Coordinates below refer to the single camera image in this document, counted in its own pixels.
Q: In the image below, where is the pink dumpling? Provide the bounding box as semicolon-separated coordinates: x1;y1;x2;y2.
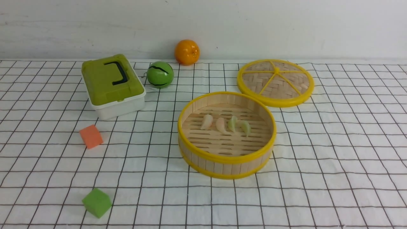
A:
200;114;213;130
215;117;229;135

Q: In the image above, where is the pale green dumpling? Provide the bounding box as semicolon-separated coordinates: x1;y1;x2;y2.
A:
239;120;251;137
228;115;238;133

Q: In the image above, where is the bamboo steamer tray yellow rim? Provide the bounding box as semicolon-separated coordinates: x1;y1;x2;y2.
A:
177;92;277;179

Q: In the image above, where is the bamboo steamer lid yellow rim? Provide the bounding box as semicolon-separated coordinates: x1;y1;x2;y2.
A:
237;59;314;108

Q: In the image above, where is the green striped ball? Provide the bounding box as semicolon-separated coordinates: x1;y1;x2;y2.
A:
146;61;174;88

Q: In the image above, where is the orange fruit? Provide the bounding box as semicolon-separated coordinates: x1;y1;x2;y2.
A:
174;39;200;66

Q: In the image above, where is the green lid white storage box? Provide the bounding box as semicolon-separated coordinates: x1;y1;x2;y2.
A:
81;54;146;120

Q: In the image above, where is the orange foam cube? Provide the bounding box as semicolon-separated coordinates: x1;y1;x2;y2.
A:
79;125;104;149

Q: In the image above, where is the green foam cube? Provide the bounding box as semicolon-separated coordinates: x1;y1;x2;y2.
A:
82;188;112;219

